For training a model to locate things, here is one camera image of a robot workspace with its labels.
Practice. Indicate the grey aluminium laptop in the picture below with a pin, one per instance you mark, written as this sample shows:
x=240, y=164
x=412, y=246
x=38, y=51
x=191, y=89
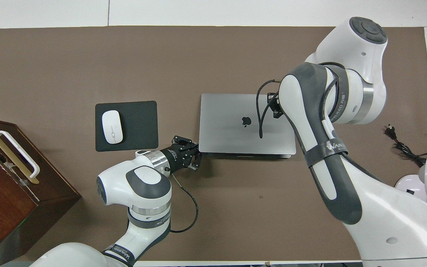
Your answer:
x=224, y=126

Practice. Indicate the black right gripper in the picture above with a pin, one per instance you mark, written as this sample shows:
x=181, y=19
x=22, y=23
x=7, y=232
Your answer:
x=272, y=97

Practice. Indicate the black mouse pad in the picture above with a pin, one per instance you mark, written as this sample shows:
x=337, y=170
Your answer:
x=139, y=126

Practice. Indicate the white computer mouse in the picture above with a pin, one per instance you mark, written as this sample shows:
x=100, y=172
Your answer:
x=112, y=127

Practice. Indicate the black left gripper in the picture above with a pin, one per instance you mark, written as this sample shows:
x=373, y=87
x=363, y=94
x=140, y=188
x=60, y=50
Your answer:
x=176, y=159

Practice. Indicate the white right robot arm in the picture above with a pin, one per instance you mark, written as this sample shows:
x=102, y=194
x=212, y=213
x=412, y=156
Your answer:
x=365, y=207

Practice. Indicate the dark brown wooden box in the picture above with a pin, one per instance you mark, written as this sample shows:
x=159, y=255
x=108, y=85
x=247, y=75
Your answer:
x=9, y=207

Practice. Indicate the brown paper table mat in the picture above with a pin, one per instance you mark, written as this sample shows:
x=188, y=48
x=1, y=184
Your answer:
x=87, y=66

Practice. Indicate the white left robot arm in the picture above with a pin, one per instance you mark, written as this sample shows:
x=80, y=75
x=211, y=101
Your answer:
x=135, y=185

